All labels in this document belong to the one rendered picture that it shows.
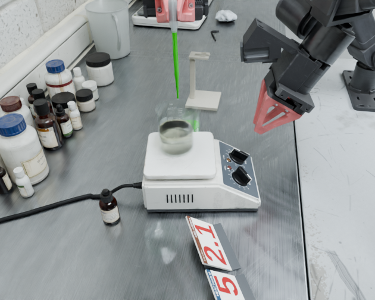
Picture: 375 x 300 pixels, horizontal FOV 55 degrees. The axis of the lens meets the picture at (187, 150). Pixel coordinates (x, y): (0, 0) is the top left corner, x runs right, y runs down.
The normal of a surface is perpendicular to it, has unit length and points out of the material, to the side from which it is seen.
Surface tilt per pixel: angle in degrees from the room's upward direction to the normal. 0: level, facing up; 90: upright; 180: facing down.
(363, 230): 0
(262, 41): 86
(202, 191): 90
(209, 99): 0
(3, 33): 90
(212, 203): 90
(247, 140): 0
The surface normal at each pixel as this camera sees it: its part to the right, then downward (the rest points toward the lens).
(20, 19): 0.98, 0.10
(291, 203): -0.02, -0.78
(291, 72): -0.08, 0.58
